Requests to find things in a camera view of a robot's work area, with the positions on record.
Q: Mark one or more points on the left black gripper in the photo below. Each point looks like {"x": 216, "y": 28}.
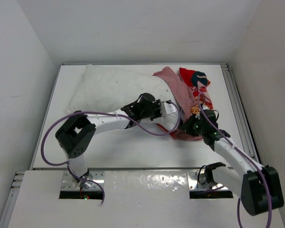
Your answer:
{"x": 157, "y": 103}

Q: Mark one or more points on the red patterned pillowcase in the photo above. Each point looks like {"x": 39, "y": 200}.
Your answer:
{"x": 188, "y": 87}

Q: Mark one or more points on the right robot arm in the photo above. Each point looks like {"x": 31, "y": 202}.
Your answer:
{"x": 257, "y": 186}

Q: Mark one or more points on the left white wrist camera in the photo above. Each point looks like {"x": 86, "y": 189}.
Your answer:
{"x": 168, "y": 108}

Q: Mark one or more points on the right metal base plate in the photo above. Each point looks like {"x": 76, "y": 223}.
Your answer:
{"x": 197, "y": 182}

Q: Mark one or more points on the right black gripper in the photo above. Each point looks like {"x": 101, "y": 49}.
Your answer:
{"x": 187, "y": 125}

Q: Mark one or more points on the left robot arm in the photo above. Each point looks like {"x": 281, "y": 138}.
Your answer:
{"x": 75, "y": 135}

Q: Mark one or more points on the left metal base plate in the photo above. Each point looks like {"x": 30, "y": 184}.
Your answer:
{"x": 70, "y": 184}

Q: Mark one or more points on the metal base plate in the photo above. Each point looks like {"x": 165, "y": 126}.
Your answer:
{"x": 197, "y": 182}
{"x": 70, "y": 184}

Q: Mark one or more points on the aluminium frame rail right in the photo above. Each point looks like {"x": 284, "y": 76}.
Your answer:
{"x": 239, "y": 113}

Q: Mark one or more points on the white pillow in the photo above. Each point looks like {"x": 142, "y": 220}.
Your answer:
{"x": 109, "y": 88}

